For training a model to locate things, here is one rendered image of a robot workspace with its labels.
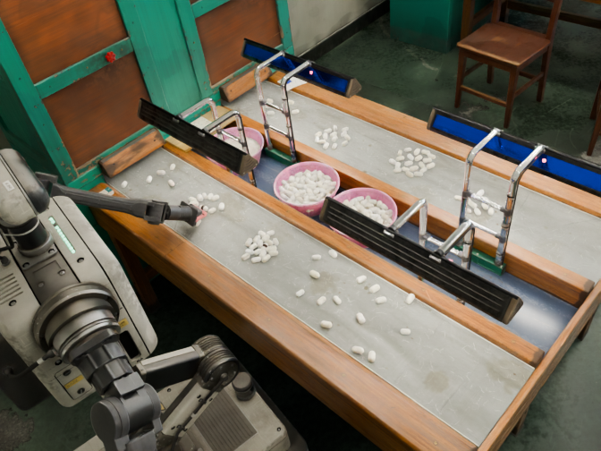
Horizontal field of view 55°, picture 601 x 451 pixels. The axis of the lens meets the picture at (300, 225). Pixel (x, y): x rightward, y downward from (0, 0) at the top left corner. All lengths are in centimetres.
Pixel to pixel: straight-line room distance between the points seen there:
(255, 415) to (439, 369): 65
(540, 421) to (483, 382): 85
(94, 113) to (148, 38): 38
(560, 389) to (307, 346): 125
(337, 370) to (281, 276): 44
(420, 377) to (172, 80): 166
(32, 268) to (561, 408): 207
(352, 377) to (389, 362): 13
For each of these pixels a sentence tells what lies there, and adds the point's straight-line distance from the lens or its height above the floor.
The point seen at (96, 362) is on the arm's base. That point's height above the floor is 139.
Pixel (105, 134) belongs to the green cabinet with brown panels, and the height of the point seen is 94.
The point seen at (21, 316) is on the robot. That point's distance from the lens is 121.
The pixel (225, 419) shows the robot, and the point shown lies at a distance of 205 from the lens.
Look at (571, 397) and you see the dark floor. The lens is 268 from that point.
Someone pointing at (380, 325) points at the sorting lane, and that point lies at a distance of 185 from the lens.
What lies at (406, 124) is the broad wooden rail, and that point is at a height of 76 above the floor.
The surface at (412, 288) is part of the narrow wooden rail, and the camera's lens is 191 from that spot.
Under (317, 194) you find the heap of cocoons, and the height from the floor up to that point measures 72.
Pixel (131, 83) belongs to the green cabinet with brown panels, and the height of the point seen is 108.
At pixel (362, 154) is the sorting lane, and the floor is 74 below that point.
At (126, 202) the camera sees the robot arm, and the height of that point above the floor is 100.
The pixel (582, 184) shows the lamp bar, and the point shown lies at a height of 106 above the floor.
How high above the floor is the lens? 226
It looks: 44 degrees down
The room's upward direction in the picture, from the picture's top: 9 degrees counter-clockwise
